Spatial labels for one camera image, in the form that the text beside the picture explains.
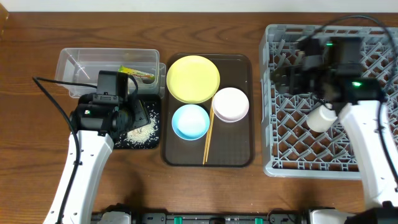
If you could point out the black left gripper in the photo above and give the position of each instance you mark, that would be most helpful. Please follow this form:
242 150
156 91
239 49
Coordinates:
137 109

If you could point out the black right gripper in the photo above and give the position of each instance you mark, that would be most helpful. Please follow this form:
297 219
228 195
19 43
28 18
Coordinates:
289 79

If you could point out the pile of rice waste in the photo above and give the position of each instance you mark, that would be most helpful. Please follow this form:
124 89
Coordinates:
146 137

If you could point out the green yellow snack wrapper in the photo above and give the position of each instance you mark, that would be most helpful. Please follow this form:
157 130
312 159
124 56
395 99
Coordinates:
136 73

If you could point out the white green cup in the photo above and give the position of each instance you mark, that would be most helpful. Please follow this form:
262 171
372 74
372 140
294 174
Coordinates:
321 118

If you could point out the light blue bowl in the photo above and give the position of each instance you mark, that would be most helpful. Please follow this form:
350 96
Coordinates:
190 122

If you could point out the wooden chopstick with pattern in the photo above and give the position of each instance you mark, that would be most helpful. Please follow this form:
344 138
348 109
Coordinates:
206 140

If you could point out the pink bowl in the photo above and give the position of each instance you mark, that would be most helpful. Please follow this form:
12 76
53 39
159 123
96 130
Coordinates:
230 104

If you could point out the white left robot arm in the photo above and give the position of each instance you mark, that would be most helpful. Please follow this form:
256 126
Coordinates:
76 192

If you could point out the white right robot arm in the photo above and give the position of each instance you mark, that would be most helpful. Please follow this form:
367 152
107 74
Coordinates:
333 72

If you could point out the black waste tray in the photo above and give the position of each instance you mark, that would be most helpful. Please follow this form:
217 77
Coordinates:
94 114

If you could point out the grey plastic dishwasher rack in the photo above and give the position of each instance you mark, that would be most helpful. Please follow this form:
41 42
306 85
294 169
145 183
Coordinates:
289 147

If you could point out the clear plastic bin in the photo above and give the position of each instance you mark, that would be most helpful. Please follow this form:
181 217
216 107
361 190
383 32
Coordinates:
82 65

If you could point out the yellow plate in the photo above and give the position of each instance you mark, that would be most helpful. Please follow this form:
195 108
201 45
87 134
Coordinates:
193 79

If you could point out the dark brown serving tray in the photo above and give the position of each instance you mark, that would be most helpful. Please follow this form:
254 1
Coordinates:
232 144

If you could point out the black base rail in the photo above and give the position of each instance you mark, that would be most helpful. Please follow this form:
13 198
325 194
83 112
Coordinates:
120 214

